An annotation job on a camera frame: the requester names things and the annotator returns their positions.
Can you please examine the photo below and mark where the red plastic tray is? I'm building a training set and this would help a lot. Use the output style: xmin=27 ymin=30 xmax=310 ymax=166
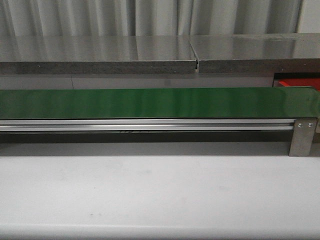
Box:
xmin=278 ymin=78 xmax=320 ymax=92

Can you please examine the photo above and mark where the right stainless steel counter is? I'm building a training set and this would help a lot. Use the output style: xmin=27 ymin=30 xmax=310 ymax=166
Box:
xmin=189 ymin=33 xmax=320 ymax=74

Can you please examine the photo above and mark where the stainless steel counter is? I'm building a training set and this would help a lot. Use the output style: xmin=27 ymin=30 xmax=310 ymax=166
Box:
xmin=189 ymin=33 xmax=320 ymax=74
xmin=0 ymin=36 xmax=197 ymax=75

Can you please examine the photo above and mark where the green conveyor belt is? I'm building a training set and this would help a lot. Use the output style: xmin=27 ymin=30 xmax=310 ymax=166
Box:
xmin=0 ymin=87 xmax=320 ymax=120

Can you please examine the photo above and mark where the left stainless steel counter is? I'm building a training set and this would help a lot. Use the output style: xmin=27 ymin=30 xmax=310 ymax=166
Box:
xmin=0 ymin=36 xmax=197 ymax=75

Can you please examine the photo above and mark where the grey pleated curtain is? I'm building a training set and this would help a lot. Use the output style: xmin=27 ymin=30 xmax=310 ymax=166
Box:
xmin=0 ymin=0 xmax=303 ymax=37

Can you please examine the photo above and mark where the steel conveyor support bracket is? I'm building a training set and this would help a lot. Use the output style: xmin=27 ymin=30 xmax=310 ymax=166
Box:
xmin=289 ymin=118 xmax=318 ymax=157

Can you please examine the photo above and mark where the aluminium conveyor side rail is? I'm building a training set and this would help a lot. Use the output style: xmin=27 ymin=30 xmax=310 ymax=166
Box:
xmin=0 ymin=118 xmax=295 ymax=132

